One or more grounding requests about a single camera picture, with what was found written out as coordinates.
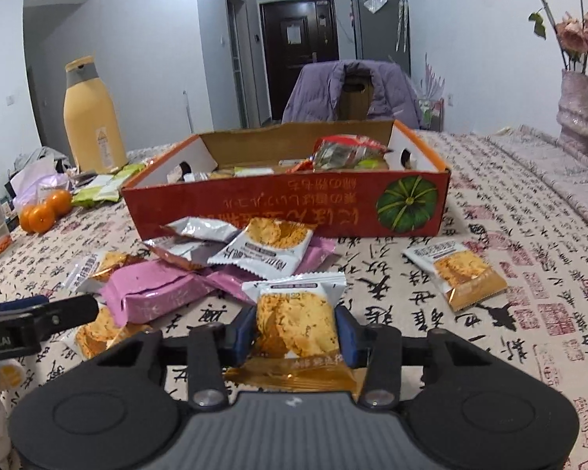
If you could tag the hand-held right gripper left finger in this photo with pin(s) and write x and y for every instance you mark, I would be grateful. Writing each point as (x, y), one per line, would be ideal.
(245, 335)

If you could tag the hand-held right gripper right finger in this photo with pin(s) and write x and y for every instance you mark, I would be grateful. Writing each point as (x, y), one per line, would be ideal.
(348, 338)

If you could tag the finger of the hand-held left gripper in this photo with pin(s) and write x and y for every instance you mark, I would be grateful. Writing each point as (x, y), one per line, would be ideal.
(63, 313)
(14, 303)

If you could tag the white gold cracker packet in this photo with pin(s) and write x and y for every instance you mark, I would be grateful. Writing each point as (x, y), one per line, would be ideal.
(294, 323)
(460, 274)

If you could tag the pile of snack packets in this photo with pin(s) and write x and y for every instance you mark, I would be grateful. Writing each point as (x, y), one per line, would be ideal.
(152, 289)

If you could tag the red cardboard box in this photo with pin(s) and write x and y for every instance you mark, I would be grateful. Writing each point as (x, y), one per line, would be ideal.
(284, 205)

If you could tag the heap of mixed snack packets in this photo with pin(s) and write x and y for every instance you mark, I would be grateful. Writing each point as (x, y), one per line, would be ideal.
(348, 154)

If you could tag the orange mandarin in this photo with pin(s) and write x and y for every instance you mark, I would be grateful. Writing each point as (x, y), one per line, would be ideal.
(59, 202)
(41, 219)
(23, 220)

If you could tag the green white snack packet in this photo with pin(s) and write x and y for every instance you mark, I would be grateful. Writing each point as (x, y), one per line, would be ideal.
(95, 196)
(125, 176)

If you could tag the white plastic bag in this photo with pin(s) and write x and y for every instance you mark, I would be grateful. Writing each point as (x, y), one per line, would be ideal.
(37, 181)

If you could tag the small dark packet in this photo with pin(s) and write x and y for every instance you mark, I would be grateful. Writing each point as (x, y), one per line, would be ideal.
(84, 178)

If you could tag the grey clothes heap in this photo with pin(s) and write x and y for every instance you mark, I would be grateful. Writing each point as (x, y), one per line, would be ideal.
(34, 156)

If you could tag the yellow thermos bottle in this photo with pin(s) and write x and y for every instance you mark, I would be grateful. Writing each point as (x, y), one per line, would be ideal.
(93, 122)

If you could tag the wooden chair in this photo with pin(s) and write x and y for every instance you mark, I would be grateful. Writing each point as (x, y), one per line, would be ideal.
(356, 100)

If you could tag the purple jacket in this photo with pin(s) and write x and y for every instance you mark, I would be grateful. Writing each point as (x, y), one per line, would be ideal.
(313, 93)

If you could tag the quilted patterned cloth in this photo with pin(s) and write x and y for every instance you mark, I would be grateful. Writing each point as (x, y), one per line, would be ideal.
(558, 181)

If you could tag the dark entrance door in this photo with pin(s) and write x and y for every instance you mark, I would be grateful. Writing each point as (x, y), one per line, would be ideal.
(299, 58)

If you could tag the grey refrigerator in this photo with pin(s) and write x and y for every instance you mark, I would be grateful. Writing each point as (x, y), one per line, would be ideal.
(380, 29)

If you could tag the white folded umbrella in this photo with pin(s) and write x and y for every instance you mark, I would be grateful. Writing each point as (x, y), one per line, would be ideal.
(402, 19)

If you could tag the pink textured vase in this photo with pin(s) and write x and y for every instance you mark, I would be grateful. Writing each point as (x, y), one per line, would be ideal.
(580, 112)

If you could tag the dried pink roses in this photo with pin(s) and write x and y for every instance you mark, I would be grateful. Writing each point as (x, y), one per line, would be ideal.
(580, 34)

